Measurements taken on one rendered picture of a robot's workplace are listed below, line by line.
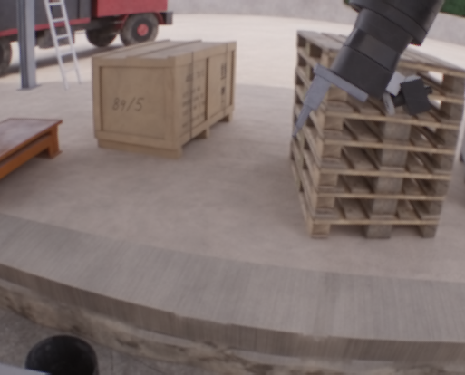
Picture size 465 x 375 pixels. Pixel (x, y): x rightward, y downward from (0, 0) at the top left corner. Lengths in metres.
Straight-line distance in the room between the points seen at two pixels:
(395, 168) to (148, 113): 1.85
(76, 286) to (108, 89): 1.84
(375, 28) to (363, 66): 0.04
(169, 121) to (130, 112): 0.37
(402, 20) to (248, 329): 1.53
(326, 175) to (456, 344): 1.07
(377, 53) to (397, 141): 1.83
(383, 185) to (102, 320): 1.55
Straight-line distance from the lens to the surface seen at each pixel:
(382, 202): 2.30
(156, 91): 3.11
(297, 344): 1.77
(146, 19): 10.24
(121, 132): 3.39
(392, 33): 0.35
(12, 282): 2.31
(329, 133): 2.04
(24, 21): 6.90
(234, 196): 2.67
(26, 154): 3.24
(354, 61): 0.34
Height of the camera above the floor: 1.55
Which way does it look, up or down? 26 degrees down
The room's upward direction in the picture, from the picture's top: 2 degrees clockwise
